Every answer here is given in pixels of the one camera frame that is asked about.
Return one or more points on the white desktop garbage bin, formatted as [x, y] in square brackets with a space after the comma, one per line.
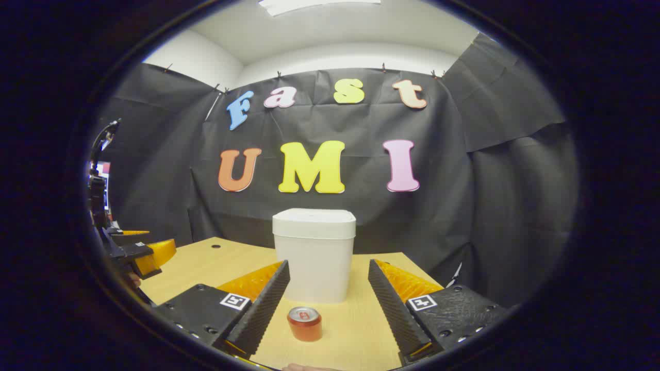
[314, 257]

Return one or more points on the computer monitor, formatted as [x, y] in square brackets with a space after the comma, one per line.
[105, 169]

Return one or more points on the wooden desktop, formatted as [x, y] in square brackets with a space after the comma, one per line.
[350, 330]

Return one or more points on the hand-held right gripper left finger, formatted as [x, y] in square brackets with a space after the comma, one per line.
[263, 314]

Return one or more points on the ceiling light panel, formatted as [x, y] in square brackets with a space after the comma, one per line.
[309, 5]

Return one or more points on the black backdrop cloth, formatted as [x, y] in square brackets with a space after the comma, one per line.
[454, 170]

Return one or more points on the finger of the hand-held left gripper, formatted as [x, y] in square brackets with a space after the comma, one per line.
[154, 255]
[126, 236]

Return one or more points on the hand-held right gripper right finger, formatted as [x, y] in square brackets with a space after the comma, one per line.
[394, 319]

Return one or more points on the red pop can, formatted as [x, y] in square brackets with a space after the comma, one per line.
[304, 325]

